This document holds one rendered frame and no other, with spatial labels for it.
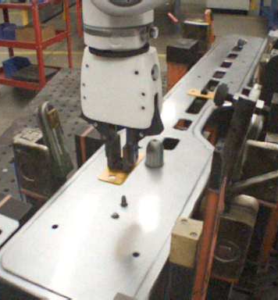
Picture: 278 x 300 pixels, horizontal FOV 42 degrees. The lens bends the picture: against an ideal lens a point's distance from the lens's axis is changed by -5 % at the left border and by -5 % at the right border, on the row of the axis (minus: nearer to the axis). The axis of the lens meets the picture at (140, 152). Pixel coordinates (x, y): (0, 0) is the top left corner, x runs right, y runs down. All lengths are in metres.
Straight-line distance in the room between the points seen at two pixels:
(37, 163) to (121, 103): 0.27
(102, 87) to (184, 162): 0.27
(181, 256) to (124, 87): 0.22
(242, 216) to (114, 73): 0.25
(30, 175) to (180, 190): 0.29
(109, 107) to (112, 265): 0.20
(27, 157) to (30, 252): 0.23
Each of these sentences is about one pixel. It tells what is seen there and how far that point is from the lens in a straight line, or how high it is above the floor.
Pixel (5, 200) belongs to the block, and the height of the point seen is 0.98.
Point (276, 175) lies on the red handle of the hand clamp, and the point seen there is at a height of 1.12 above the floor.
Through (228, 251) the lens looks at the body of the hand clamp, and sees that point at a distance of 0.54.
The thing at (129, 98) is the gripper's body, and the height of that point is 1.19.
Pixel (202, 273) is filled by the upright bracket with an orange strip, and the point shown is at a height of 1.03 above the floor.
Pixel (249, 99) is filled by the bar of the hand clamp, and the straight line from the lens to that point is 0.42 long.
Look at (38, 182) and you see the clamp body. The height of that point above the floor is 0.96.
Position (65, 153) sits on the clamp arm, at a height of 1.02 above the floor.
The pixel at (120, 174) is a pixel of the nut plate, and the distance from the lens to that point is 0.53.
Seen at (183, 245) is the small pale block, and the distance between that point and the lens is 0.46.
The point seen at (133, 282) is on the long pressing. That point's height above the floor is 1.00.
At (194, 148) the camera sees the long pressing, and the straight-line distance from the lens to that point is 0.74.
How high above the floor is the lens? 1.38
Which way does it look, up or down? 32 degrees down
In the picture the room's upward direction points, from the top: straight up
